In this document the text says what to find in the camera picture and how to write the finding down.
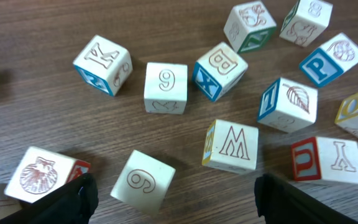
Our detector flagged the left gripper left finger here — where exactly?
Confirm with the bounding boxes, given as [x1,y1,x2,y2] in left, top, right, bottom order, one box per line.
[0,173,99,224]

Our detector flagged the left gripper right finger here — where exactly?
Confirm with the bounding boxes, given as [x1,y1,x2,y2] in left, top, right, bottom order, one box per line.
[254,173,358,224]

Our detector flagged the wooden block blue H side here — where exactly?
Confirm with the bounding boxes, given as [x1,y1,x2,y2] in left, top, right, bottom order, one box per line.
[291,136,358,185]

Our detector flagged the wooden block red U side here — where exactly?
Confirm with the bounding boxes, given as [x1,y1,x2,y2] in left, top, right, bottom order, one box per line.
[111,150,176,215]

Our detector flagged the wooden block red pattern top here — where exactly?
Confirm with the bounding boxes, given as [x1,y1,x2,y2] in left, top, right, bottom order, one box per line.
[257,77,318,133]

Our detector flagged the wooden block shell top red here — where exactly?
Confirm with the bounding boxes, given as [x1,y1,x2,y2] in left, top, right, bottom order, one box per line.
[4,146,91,203]

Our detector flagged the wooden block M top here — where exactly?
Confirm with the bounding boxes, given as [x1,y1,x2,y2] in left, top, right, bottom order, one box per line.
[202,119,259,175]

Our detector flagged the wooden block blue X side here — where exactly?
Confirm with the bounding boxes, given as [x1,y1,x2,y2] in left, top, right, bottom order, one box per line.
[192,42,248,102]

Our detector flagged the plain white wooden block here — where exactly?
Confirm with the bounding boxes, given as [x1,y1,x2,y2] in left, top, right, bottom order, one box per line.
[144,62,188,114]

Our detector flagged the wooden block blue P side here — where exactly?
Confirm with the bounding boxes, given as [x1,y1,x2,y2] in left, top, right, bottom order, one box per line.
[299,32,358,88]

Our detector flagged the wooden block green Z side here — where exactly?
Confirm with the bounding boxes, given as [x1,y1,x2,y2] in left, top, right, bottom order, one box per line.
[223,1,277,54]

